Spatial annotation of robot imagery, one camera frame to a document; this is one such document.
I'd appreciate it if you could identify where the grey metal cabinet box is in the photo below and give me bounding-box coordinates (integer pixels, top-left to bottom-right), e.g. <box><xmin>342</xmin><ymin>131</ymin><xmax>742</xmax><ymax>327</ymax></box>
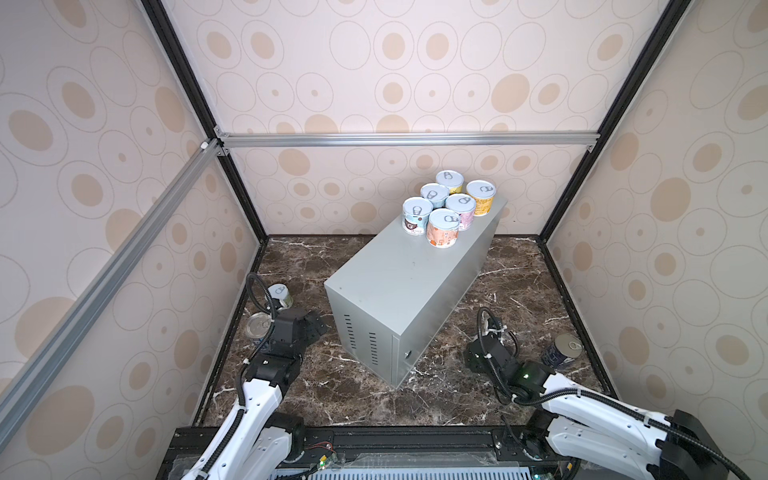
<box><xmin>325</xmin><ymin>196</ymin><xmax>507</xmax><ymax>387</ymax></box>

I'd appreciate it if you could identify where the green label can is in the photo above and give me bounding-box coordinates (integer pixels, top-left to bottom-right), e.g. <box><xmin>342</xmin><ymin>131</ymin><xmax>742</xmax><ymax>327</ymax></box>
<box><xmin>268</xmin><ymin>283</ymin><xmax>294</xmax><ymax>310</ymax></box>

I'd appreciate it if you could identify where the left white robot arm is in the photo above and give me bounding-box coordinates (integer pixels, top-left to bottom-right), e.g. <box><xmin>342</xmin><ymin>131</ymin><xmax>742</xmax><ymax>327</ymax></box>
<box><xmin>184</xmin><ymin>273</ymin><xmax>329</xmax><ymax>479</ymax></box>

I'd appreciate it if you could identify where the yellow fruit label can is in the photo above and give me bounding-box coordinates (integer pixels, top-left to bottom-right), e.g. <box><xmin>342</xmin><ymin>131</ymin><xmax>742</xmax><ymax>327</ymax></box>
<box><xmin>436</xmin><ymin>170</ymin><xmax>464</xmax><ymax>194</ymax></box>

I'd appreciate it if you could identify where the yellow orange label can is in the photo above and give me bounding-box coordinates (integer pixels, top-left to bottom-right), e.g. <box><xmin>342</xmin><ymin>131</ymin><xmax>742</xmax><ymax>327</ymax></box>
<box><xmin>466</xmin><ymin>180</ymin><xmax>496</xmax><ymax>217</ymax></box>

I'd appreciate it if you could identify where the light blue bear can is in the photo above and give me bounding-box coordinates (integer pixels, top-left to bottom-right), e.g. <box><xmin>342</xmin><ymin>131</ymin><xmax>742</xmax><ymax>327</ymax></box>
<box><xmin>420</xmin><ymin>183</ymin><xmax>450</xmax><ymax>209</ymax></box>

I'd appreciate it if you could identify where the blue label dark can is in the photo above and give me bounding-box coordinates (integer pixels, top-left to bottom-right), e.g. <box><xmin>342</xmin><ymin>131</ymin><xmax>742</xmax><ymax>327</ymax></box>
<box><xmin>244</xmin><ymin>312</ymin><xmax>272</xmax><ymax>345</ymax></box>

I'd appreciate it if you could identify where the black red label can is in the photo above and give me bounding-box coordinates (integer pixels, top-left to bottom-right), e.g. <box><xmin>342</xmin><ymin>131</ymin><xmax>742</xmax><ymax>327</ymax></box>
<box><xmin>540</xmin><ymin>333</ymin><xmax>584</xmax><ymax>369</ymax></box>

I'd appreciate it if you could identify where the silver horizontal back rail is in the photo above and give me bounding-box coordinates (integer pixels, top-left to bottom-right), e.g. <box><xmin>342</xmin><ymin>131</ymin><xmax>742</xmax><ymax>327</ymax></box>
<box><xmin>220</xmin><ymin>130</ymin><xmax>600</xmax><ymax>150</ymax></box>

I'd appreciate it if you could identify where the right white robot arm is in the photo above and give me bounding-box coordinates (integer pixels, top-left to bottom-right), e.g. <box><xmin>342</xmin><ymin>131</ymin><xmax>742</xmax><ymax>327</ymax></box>
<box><xmin>465</xmin><ymin>307</ymin><xmax>748</xmax><ymax>479</ymax></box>

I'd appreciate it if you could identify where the black corner frame post left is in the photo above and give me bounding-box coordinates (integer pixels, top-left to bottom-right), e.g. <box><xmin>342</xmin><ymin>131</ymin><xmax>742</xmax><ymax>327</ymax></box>
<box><xmin>140</xmin><ymin>0</ymin><xmax>269</xmax><ymax>245</ymax></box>

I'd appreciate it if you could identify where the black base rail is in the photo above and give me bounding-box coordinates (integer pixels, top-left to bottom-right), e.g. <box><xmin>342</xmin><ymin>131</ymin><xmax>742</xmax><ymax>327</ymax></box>
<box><xmin>155</xmin><ymin>423</ymin><xmax>674</xmax><ymax>480</ymax></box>

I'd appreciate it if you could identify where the orange white label can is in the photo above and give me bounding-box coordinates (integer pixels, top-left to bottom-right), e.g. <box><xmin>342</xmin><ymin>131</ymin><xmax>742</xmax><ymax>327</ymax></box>
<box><xmin>426</xmin><ymin>208</ymin><xmax>460</xmax><ymax>248</ymax></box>

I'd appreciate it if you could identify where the pink label can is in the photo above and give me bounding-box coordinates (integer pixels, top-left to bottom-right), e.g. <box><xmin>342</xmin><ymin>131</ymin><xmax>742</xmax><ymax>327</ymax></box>
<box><xmin>445</xmin><ymin>193</ymin><xmax>476</xmax><ymax>231</ymax></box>

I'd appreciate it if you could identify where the black corner frame post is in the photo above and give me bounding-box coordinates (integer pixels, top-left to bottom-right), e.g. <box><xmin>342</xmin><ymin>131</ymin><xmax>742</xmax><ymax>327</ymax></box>
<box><xmin>140</xmin><ymin>0</ymin><xmax>269</xmax><ymax>245</ymax></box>
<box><xmin>538</xmin><ymin>0</ymin><xmax>692</xmax><ymax>247</ymax></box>

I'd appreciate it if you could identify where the black corner frame post right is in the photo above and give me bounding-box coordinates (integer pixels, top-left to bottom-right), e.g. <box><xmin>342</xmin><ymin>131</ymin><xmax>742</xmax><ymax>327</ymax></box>
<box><xmin>538</xmin><ymin>0</ymin><xmax>692</xmax><ymax>247</ymax></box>

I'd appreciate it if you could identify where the teal brown label can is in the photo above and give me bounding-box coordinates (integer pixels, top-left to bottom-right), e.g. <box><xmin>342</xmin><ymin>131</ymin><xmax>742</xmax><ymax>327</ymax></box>
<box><xmin>401</xmin><ymin>197</ymin><xmax>434</xmax><ymax>236</ymax></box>

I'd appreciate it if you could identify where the silver left side rail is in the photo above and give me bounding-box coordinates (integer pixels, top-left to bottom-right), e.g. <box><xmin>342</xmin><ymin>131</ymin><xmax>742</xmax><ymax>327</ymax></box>
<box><xmin>1</xmin><ymin>138</ymin><xmax>223</xmax><ymax>449</ymax></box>

